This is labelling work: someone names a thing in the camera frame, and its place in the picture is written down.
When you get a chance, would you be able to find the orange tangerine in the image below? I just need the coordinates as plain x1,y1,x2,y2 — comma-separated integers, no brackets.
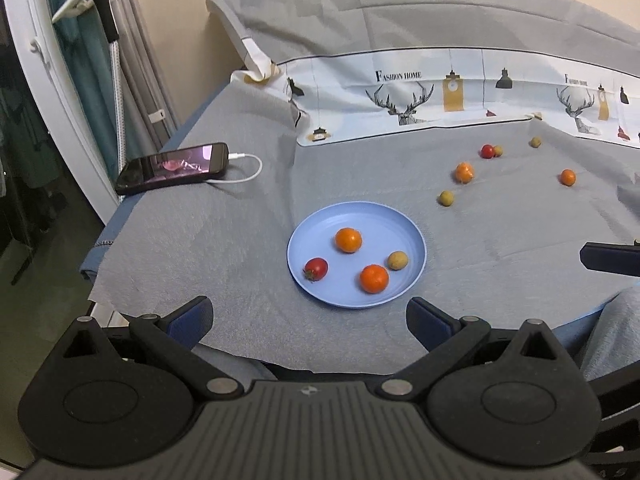
559,169,577,186
454,162,475,184

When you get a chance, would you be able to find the red cherry tomato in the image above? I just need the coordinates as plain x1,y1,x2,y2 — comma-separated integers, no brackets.
480,144,495,159

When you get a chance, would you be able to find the yellow-green longan on plate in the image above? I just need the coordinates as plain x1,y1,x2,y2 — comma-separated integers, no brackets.
386,250,409,271

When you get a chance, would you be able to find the orange tangerine lower plate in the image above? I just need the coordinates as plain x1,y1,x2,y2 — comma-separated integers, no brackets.
359,264,390,295

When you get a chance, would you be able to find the orange tangerine plate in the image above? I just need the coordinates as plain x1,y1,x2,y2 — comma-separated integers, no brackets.
359,264,390,295
334,228,362,254

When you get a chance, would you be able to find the light blue plate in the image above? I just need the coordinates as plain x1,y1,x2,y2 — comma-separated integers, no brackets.
286,200,427,309

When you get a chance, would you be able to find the grey cloth cover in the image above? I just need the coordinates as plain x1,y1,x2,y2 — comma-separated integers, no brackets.
91,0,639,374

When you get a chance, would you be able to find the blue mattress edge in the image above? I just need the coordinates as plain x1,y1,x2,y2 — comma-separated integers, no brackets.
79,84,227,283

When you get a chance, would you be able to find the near longan on cloth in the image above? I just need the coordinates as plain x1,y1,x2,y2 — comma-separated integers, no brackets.
437,190,454,207

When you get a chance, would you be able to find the orange tangerine upper plate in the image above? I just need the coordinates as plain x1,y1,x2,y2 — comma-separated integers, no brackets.
334,228,362,254

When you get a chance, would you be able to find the small red tomato on plate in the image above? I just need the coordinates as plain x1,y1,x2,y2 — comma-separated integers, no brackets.
303,257,329,282

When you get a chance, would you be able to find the black smartphone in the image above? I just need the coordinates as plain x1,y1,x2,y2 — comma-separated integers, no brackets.
115,142,230,196

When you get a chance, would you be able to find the grey curtain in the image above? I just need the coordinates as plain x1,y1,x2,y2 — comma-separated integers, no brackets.
111,0,178,154

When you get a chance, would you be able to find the printed deer pattern fabric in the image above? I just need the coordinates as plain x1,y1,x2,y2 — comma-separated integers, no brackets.
207,0,639,148

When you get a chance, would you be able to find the teal curtain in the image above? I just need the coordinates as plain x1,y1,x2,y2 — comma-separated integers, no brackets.
53,8,117,181

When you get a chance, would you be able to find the white charging cable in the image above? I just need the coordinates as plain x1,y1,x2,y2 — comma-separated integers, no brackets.
205,152,265,186

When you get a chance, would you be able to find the white door frame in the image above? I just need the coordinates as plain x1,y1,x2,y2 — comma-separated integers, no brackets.
4,0,118,222

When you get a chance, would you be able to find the black handle with braided hose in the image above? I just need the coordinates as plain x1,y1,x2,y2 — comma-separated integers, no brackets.
92,0,126,171

